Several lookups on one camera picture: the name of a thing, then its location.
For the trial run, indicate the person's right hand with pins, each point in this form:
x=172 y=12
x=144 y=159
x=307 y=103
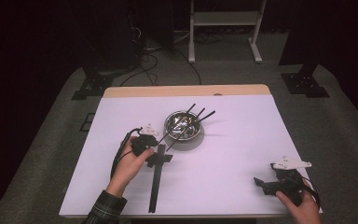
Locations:
x=307 y=213

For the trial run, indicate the black stand base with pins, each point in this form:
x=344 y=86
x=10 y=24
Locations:
x=94 y=84
x=304 y=84

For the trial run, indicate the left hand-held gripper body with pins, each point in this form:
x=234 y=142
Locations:
x=143 y=143

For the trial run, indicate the white metal stand frame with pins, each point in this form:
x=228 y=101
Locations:
x=223 y=18

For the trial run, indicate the person's left hand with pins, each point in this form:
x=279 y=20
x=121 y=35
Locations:
x=127 y=169

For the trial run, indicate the metal bowl with cutlery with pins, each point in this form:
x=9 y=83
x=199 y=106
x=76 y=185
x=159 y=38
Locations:
x=200 y=112

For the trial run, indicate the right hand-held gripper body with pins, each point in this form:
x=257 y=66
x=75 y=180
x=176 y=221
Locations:
x=289 y=183

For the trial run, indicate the white table mat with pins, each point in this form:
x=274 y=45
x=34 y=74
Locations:
x=230 y=171

